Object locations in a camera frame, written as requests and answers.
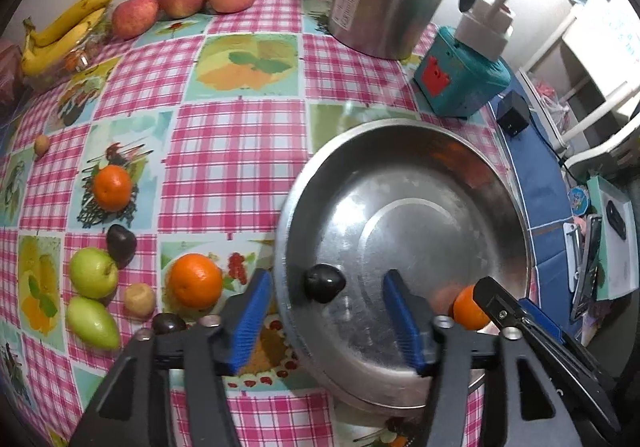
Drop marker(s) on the small round blue badge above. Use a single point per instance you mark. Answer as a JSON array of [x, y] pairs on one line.
[[580, 199]]

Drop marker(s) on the oval green jujube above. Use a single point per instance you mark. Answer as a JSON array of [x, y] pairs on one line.
[[92, 324]]

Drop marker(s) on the yellow banana bunch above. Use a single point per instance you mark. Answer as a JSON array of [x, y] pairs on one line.
[[60, 32]]

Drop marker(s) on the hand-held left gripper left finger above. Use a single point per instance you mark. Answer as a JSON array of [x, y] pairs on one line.
[[247, 322]]

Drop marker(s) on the stainless steel bowl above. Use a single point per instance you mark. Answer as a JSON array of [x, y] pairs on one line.
[[425, 227]]

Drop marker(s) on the black power adapter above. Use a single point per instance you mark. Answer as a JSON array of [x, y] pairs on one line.
[[512, 114]]

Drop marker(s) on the orange mandarin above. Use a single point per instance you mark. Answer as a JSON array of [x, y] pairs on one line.
[[195, 279], [466, 313], [114, 187]]

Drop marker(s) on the green white box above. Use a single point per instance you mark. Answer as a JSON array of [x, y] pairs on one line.
[[620, 267]]

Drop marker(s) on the round green jujube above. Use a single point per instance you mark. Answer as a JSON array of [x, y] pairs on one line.
[[92, 272]]

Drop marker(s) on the clear glass dish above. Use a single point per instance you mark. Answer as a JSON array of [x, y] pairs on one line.
[[82, 59]]

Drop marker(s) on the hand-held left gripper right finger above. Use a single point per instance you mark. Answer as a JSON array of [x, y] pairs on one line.
[[406, 324]]

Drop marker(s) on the dark purple plum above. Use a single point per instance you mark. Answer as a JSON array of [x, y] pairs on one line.
[[121, 243], [167, 323], [325, 282]]

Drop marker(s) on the small tan longan fruit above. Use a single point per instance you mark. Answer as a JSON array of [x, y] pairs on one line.
[[41, 144]]

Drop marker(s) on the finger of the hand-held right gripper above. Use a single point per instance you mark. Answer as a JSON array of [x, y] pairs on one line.
[[495, 301], [542, 319]]

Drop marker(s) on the white wooden rack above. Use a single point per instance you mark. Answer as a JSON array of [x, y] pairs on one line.
[[600, 107]]

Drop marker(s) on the teal box device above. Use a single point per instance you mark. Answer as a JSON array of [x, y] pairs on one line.
[[457, 82]]

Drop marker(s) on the blue cloth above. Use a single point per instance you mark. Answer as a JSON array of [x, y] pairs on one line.
[[540, 187]]

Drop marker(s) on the red patterned bag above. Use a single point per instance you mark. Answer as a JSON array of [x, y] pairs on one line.
[[7, 72]]

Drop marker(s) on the pink plastic bag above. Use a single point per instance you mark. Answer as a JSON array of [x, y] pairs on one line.
[[547, 97]]

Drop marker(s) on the silver clip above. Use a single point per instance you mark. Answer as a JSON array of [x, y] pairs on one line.
[[571, 247]]

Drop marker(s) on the pink checked tablecloth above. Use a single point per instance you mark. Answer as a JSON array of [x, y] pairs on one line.
[[240, 142]]

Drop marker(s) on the black phone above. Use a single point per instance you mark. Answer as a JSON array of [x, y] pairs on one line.
[[585, 272]]

